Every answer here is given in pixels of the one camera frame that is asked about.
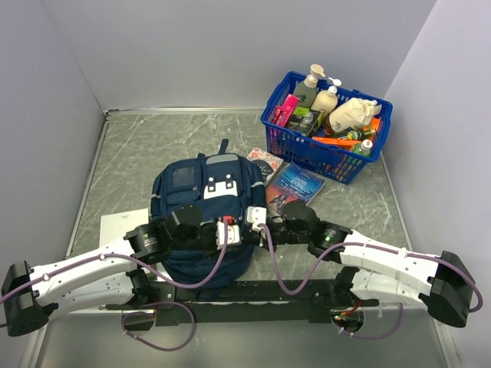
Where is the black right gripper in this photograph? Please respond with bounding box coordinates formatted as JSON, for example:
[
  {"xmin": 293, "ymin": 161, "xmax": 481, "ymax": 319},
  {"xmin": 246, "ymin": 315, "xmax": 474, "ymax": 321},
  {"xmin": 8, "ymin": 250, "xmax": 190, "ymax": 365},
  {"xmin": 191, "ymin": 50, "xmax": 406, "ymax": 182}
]
[{"xmin": 243, "ymin": 221, "xmax": 310, "ymax": 252}]

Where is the Jane Eyre blue book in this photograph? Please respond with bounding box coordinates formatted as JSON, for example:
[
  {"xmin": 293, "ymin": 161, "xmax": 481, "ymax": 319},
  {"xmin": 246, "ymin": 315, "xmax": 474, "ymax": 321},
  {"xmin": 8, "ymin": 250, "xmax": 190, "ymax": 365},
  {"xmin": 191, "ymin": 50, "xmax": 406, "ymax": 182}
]
[{"xmin": 265, "ymin": 163, "xmax": 325, "ymax": 215}]

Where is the Little Women floral book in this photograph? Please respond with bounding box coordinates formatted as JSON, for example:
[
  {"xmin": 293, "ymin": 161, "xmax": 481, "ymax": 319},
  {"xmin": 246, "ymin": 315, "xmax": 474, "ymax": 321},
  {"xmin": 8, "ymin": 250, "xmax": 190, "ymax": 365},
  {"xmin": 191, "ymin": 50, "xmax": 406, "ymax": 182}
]
[{"xmin": 246, "ymin": 148, "xmax": 284, "ymax": 187}]

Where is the navy blue student backpack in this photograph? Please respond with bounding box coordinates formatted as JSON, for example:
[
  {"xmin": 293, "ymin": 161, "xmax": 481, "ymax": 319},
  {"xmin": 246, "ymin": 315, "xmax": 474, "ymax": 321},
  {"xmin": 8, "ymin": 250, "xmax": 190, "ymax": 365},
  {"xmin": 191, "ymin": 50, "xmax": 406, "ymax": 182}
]
[{"xmin": 150, "ymin": 140, "xmax": 266, "ymax": 301}]

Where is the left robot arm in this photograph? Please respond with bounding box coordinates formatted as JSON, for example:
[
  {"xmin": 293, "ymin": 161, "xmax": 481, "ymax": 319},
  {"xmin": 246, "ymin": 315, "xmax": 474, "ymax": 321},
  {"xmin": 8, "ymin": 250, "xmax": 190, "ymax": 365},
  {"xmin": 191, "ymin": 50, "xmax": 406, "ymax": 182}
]
[{"xmin": 1, "ymin": 205, "xmax": 230, "ymax": 337}]

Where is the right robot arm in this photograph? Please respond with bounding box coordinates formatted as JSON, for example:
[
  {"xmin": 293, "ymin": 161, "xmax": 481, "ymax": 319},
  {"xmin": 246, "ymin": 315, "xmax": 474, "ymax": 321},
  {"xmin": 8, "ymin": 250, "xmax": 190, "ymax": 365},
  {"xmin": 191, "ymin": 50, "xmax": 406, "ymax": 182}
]
[{"xmin": 256, "ymin": 200, "xmax": 483, "ymax": 328}]

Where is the beige cloth bag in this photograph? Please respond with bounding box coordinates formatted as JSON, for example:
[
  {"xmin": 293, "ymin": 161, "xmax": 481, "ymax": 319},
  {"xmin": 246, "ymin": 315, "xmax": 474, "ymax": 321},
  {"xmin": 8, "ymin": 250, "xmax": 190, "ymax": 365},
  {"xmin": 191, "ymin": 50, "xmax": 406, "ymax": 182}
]
[{"xmin": 328, "ymin": 98, "xmax": 382, "ymax": 133}]

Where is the white notebook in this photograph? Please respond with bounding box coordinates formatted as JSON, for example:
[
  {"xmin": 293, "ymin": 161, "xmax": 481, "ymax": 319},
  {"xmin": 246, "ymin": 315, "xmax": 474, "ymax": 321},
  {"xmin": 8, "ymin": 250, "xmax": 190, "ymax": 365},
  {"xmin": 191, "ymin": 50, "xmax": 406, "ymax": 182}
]
[{"xmin": 99, "ymin": 208, "xmax": 149, "ymax": 248}]

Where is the green drink bottle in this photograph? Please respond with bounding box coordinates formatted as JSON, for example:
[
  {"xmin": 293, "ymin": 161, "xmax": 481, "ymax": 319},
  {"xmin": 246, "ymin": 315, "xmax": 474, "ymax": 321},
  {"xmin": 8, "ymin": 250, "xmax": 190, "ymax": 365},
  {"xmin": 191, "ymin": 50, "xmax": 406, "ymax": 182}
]
[{"xmin": 350, "ymin": 140, "xmax": 374, "ymax": 157}]

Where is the blue plastic basket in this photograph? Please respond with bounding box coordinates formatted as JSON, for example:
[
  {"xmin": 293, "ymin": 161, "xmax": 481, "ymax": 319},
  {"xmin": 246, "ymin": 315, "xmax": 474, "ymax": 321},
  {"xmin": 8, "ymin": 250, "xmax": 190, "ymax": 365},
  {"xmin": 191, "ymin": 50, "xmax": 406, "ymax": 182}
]
[{"xmin": 261, "ymin": 71, "xmax": 393, "ymax": 184}]

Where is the dark glass bottle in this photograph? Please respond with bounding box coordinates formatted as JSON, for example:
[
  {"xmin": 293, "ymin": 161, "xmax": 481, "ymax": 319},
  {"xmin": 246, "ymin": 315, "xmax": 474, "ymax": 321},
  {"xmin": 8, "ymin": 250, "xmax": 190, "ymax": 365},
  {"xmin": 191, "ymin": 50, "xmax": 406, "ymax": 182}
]
[{"xmin": 331, "ymin": 127, "xmax": 377, "ymax": 140}]

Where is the black green box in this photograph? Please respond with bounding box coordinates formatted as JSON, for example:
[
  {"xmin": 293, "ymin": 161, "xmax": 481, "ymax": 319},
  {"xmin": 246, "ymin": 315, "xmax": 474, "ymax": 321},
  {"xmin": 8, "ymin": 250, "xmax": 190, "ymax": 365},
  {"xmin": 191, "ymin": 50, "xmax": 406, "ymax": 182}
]
[{"xmin": 287, "ymin": 107, "xmax": 322, "ymax": 137}]

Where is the pink box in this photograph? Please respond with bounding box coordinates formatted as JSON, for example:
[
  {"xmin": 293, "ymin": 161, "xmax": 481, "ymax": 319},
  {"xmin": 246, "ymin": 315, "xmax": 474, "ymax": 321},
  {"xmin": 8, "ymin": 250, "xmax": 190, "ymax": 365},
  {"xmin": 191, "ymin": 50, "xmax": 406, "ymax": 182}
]
[{"xmin": 273, "ymin": 94, "xmax": 300, "ymax": 127}]

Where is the cream pump bottle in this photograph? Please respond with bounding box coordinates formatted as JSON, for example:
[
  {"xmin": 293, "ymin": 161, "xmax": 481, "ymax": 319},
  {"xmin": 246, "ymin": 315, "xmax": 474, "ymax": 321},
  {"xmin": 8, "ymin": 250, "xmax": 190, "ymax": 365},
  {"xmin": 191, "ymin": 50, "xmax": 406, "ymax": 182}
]
[{"xmin": 311, "ymin": 77, "xmax": 342, "ymax": 117}]

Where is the grey-green pump bottle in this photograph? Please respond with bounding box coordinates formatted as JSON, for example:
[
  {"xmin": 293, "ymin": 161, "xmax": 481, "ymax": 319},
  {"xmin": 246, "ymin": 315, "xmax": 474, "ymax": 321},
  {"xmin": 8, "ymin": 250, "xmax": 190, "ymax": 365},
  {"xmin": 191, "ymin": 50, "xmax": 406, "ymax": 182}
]
[{"xmin": 293, "ymin": 64, "xmax": 325, "ymax": 108}]

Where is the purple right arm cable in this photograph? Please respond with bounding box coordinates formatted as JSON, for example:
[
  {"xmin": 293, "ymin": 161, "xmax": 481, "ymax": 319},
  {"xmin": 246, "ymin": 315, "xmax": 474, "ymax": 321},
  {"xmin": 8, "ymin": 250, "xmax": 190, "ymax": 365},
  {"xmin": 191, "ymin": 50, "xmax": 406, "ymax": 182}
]
[{"xmin": 257, "ymin": 222, "xmax": 484, "ymax": 341}]

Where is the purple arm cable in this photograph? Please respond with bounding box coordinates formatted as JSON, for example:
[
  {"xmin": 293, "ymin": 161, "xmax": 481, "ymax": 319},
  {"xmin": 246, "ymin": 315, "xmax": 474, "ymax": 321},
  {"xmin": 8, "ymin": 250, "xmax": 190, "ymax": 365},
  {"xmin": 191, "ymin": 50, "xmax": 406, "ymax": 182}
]
[
  {"xmin": 0, "ymin": 237, "xmax": 231, "ymax": 351},
  {"xmin": 257, "ymin": 222, "xmax": 484, "ymax": 341}
]

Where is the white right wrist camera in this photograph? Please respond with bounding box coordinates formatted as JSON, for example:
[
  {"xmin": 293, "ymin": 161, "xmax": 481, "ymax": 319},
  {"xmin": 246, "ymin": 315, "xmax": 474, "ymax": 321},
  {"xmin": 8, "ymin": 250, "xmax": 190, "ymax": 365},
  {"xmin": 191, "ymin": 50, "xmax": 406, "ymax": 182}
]
[{"xmin": 245, "ymin": 206, "xmax": 267, "ymax": 233}]

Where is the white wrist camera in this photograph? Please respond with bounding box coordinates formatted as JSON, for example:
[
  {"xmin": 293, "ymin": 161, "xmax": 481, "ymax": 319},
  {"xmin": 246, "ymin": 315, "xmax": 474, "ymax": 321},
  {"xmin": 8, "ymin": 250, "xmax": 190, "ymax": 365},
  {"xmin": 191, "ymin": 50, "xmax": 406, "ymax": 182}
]
[
  {"xmin": 216, "ymin": 216, "xmax": 242, "ymax": 249},
  {"xmin": 245, "ymin": 206, "xmax": 267, "ymax": 233}
]

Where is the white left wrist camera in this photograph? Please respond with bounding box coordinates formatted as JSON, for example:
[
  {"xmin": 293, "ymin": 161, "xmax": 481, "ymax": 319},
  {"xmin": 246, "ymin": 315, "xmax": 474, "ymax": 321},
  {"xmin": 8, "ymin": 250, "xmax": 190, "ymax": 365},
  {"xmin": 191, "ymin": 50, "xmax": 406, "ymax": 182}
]
[{"xmin": 216, "ymin": 216, "xmax": 242, "ymax": 249}]

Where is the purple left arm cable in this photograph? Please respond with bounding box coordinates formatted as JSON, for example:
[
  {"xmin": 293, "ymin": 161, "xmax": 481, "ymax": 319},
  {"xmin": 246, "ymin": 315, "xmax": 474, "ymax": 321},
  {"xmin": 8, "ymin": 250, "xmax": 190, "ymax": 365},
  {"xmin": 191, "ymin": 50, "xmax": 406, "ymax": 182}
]
[{"xmin": 0, "ymin": 237, "xmax": 231, "ymax": 351}]

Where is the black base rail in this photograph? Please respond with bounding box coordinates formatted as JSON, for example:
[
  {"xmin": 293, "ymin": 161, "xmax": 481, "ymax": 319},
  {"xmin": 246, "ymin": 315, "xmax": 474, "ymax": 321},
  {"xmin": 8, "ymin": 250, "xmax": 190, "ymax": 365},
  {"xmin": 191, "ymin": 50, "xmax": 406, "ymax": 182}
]
[{"xmin": 105, "ymin": 279, "xmax": 379, "ymax": 327}]

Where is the aluminium frame rail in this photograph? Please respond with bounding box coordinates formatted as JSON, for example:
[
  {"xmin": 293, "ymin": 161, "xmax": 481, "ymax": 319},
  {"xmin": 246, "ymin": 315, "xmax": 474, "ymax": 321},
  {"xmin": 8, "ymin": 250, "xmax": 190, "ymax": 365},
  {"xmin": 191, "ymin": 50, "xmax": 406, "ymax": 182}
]
[{"xmin": 36, "ymin": 278, "xmax": 443, "ymax": 316}]

